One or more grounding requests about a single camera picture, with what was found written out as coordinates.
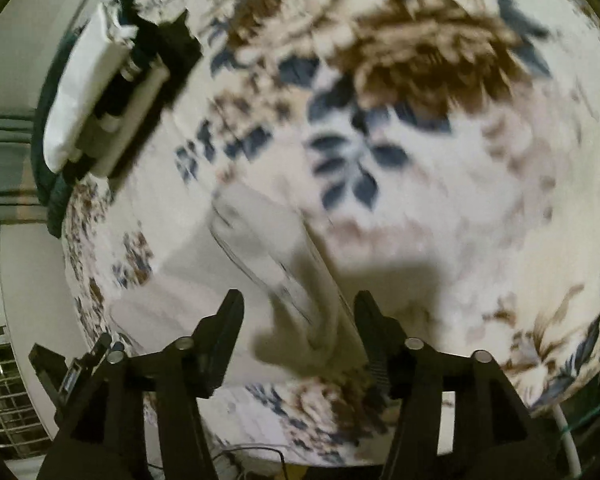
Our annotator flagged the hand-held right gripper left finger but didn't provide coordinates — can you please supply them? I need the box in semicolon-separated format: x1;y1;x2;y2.
36;289;245;480

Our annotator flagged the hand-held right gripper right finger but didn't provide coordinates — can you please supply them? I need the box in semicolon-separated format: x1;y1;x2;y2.
354;290;572;480

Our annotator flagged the white pillow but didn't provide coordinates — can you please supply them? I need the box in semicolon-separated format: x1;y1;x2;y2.
43;2;137;173

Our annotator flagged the white small garment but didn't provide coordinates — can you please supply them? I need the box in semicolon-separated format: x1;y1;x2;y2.
109;185;373;378

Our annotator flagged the floral printed blanket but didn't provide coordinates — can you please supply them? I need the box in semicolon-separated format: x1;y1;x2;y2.
60;0;600;468

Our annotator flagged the dark green cloth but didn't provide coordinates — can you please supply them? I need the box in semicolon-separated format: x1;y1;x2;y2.
32;30;88;239

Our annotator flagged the grey striped cloth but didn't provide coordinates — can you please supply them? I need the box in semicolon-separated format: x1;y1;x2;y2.
0;115;43;211

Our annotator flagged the black boxy object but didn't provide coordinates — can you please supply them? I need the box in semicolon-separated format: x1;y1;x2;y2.
28;332;113;423

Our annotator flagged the black cable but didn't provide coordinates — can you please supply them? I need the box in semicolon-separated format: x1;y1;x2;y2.
214;444;292;480

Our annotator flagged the white cable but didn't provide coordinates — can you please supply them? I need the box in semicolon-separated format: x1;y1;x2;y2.
550;402;584;480

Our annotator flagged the metal wire rack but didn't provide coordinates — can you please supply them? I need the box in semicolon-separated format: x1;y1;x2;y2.
0;345;49;461

